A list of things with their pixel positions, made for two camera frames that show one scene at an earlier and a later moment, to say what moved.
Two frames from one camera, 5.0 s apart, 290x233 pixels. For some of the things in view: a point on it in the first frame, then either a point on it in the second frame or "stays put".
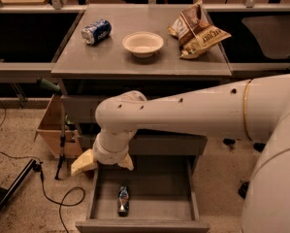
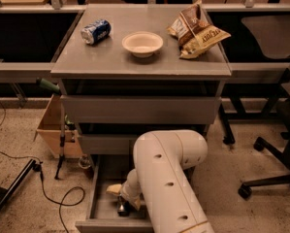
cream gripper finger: (127, 163) -> (135, 202)
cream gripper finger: (84, 162) -> (115, 188)
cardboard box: (49, 131) stays put
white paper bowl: (143, 44) stays put
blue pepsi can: (95, 31) stays put
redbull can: (123, 201) stays put
